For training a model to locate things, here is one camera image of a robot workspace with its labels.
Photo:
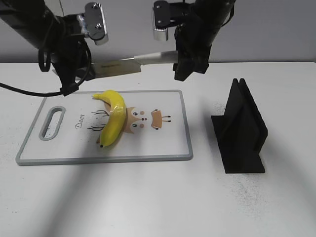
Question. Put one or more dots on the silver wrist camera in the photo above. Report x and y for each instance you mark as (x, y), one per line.
(92, 23)
(166, 15)

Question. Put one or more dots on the black knife stand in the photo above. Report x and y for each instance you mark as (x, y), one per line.
(240, 131)

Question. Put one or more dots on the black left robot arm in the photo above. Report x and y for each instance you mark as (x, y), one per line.
(33, 21)

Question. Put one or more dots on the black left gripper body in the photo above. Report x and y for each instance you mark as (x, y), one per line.
(70, 54)

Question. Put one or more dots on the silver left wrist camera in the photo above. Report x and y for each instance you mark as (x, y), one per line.
(92, 23)

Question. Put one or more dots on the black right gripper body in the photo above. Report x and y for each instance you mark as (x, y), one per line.
(190, 46)

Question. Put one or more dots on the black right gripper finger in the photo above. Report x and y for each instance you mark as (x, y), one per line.
(201, 66)
(183, 68)

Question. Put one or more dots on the yellow plastic banana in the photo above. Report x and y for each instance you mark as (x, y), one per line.
(113, 128)

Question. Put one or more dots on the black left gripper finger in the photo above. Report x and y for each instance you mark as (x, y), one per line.
(68, 83)

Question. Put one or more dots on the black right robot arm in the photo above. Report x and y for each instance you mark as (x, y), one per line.
(215, 14)

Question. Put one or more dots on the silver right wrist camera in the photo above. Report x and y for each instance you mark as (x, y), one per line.
(166, 15)

